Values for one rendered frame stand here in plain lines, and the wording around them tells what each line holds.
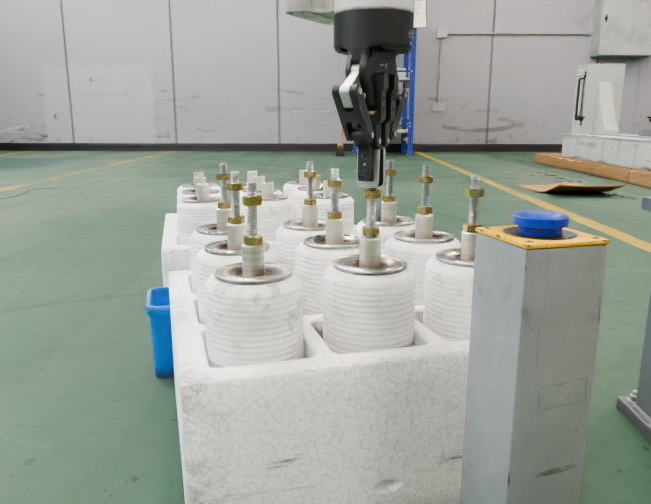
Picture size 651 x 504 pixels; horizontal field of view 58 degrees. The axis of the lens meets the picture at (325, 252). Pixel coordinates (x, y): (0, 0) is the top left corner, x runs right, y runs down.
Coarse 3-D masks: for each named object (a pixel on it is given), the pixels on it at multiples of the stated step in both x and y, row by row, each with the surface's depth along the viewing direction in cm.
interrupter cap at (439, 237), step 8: (400, 232) 77; (408, 232) 77; (440, 232) 77; (400, 240) 73; (408, 240) 72; (416, 240) 71; (424, 240) 71; (432, 240) 71; (440, 240) 71; (448, 240) 72
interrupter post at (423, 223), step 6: (420, 216) 73; (426, 216) 73; (432, 216) 74; (420, 222) 73; (426, 222) 73; (432, 222) 74; (420, 228) 74; (426, 228) 73; (432, 228) 74; (420, 234) 74; (426, 234) 74; (432, 234) 74
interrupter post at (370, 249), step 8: (360, 240) 60; (368, 240) 59; (376, 240) 59; (360, 248) 60; (368, 248) 59; (376, 248) 59; (360, 256) 60; (368, 256) 59; (376, 256) 59; (360, 264) 60; (368, 264) 60; (376, 264) 60
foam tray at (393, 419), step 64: (192, 320) 65; (320, 320) 66; (192, 384) 50; (256, 384) 52; (320, 384) 53; (384, 384) 55; (448, 384) 57; (192, 448) 51; (256, 448) 53; (320, 448) 55; (384, 448) 57; (448, 448) 59
